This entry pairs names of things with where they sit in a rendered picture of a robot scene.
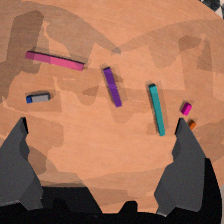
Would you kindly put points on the turquoise rod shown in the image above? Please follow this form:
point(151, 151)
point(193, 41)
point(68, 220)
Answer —
point(157, 108)

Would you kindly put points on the purple rod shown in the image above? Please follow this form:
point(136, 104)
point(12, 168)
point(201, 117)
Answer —
point(112, 86)

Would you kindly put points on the orange rod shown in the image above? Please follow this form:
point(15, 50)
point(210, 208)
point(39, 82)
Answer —
point(191, 124)

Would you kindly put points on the pink rod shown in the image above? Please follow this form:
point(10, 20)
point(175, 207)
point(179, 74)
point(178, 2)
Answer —
point(55, 60)

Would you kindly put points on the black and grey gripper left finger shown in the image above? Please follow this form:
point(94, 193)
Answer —
point(20, 188)

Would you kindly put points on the small magenta block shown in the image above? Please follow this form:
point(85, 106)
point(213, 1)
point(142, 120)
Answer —
point(186, 109)

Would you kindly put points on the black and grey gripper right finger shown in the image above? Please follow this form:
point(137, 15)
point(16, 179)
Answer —
point(188, 191)

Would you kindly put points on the grey rod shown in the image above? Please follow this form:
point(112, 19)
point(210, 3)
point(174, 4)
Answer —
point(41, 97)

